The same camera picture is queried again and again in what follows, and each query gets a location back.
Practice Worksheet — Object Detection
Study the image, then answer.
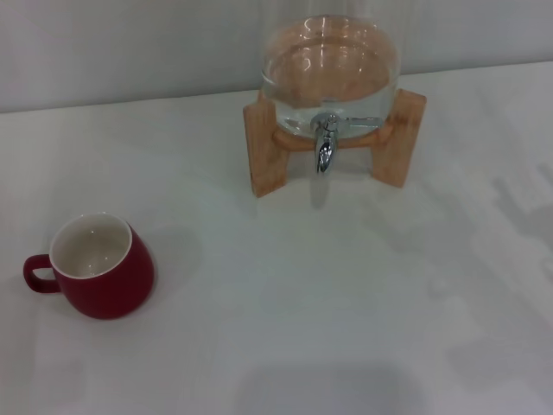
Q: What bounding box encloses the glass dispenser jar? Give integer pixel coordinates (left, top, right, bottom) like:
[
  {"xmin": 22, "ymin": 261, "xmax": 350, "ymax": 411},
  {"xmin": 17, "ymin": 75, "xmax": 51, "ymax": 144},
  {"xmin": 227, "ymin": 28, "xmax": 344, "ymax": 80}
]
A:
[{"xmin": 260, "ymin": 0, "xmax": 401, "ymax": 142}]

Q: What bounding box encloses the wooden dispenser stand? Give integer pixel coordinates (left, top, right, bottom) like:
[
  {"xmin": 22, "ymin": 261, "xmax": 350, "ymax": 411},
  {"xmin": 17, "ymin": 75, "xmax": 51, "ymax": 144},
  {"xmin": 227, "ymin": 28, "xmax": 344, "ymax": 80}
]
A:
[{"xmin": 242, "ymin": 88, "xmax": 428, "ymax": 200}]

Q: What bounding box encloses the chrome faucet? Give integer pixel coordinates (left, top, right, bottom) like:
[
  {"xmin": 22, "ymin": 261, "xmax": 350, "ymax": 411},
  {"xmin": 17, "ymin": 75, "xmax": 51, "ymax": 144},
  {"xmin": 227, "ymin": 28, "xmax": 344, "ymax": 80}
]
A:
[{"xmin": 309, "ymin": 112, "xmax": 384, "ymax": 175}]

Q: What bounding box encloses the red ceramic cup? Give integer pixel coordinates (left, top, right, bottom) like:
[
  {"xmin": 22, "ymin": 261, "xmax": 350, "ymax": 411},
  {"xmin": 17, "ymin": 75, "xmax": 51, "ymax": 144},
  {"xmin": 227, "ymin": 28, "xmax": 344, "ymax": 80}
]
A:
[{"xmin": 22, "ymin": 211, "xmax": 160, "ymax": 321}]

